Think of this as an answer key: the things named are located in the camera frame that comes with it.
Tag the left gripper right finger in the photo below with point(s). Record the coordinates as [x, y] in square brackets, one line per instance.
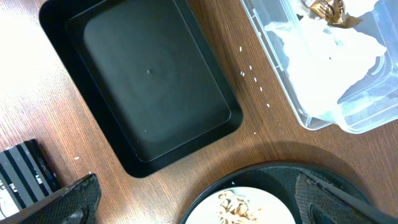
[317, 204]

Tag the gold snack wrapper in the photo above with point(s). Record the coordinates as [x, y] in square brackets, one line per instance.
[334, 12]

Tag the round black serving tray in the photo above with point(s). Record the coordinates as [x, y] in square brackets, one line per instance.
[278, 178]

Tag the striped black grey box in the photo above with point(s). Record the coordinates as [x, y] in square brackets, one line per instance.
[26, 177]

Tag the white tissue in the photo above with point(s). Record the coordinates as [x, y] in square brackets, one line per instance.
[324, 61]

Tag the clear plastic waste bin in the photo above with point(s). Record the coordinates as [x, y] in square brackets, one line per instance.
[370, 102]

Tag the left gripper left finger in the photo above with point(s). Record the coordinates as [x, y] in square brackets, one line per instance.
[75, 203]

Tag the grey plate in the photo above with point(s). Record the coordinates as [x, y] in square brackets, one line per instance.
[266, 207]

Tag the food scraps on plate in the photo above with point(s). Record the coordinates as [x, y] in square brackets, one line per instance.
[234, 209]

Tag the black rectangular tray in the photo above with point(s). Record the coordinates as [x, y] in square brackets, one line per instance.
[148, 75]

